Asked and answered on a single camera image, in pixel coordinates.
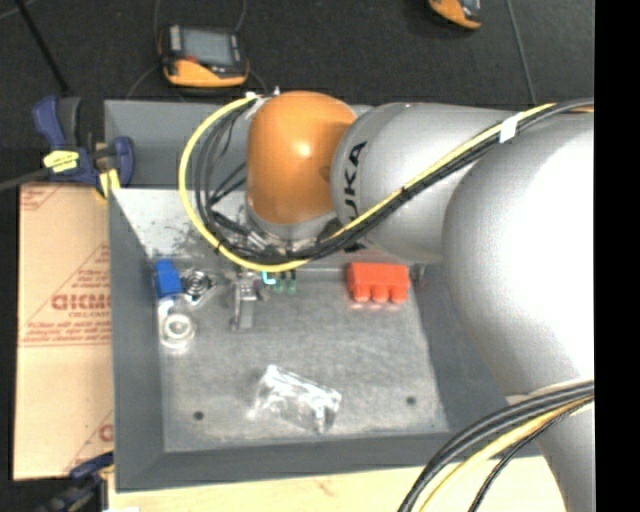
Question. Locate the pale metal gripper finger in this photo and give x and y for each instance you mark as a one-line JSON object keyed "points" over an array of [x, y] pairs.
{"points": [[235, 310], [248, 312]]}

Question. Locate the shiny metal round piece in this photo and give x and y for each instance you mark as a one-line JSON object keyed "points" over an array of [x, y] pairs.
{"points": [[196, 284]]}

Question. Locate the grey metal bin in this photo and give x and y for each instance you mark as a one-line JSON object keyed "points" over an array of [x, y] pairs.
{"points": [[310, 345]]}

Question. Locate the blue block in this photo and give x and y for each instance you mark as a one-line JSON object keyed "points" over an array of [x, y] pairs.
{"points": [[167, 279]]}

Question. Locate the clear plastic bag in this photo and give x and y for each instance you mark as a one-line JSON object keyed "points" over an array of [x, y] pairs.
{"points": [[295, 397]]}

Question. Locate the red block with three bumps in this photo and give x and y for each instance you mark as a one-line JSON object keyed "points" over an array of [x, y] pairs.
{"points": [[377, 282]]}

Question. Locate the brown cardboard board red print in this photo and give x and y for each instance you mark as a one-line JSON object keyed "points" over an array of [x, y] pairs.
{"points": [[60, 380]]}

